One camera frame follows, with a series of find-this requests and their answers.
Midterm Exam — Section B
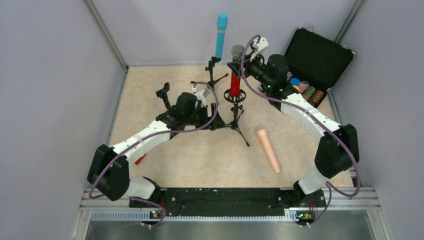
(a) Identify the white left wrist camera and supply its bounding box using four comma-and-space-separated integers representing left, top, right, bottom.
191, 86, 210, 108

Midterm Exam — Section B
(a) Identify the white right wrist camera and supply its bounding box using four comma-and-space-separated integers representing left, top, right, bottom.
249, 37, 269, 62

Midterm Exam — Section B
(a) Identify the blue dealer button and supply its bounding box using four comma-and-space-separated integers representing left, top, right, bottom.
289, 77, 301, 86

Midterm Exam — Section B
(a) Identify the red plastic block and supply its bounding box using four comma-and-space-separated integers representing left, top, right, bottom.
134, 154, 146, 166

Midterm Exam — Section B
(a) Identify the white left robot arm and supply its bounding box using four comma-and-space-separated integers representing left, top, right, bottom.
87, 89, 218, 201

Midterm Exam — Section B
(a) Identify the small black tripod mic stand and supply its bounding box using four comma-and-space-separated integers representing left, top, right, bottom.
205, 56, 229, 90

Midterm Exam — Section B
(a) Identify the yellow big blind button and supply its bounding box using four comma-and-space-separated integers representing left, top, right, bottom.
292, 85, 300, 92

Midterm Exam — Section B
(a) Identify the blue microphone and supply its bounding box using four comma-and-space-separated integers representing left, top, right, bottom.
215, 12, 228, 59

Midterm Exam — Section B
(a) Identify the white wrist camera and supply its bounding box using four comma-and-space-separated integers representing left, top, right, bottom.
191, 86, 210, 108
249, 37, 269, 62

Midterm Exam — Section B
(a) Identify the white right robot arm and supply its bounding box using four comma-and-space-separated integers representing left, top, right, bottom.
226, 54, 360, 195

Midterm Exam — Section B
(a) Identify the black round-base mic stand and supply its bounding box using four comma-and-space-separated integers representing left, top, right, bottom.
155, 82, 172, 111

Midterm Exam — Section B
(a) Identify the beige microphone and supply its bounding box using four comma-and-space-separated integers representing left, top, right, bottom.
256, 127, 281, 174

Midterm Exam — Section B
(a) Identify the black tripod stand with basket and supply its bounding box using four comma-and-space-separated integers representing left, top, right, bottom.
224, 89, 250, 147

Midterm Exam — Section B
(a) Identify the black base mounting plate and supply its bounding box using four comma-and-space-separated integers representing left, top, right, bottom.
128, 187, 327, 218

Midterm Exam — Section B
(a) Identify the black poker chip case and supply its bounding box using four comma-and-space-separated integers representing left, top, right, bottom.
268, 28, 355, 108

